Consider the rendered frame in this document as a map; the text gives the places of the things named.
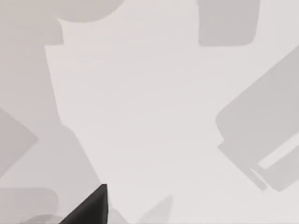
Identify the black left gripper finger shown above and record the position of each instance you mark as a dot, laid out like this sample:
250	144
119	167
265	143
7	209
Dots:
93	207

